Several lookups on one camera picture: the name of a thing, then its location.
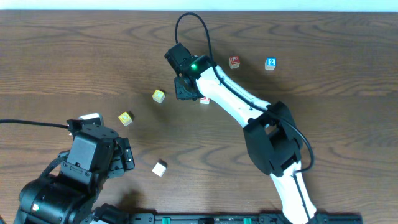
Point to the yellow block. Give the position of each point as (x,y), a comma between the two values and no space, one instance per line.
(125,118)
(158,96)

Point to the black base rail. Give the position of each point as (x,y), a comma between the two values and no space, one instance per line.
(265,218)

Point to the plain cream wooden block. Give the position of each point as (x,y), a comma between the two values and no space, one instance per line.
(159,169)

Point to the blue number 2 block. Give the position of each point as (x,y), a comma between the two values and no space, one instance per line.
(270,63)

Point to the red letter I block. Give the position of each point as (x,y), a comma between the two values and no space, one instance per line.
(205,100)

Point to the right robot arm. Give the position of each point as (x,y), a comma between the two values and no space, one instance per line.
(272,139)

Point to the yellow block lower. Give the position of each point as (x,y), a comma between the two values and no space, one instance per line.
(125,118)

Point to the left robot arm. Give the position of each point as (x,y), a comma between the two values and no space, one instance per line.
(69,186)

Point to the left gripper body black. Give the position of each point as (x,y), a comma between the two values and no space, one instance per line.
(127,154)

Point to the yellow block upper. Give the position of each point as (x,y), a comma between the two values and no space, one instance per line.
(158,96)

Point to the red picture block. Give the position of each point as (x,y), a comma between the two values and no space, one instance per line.
(234,62)

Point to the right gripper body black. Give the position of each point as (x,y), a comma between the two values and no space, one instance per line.
(185,90)

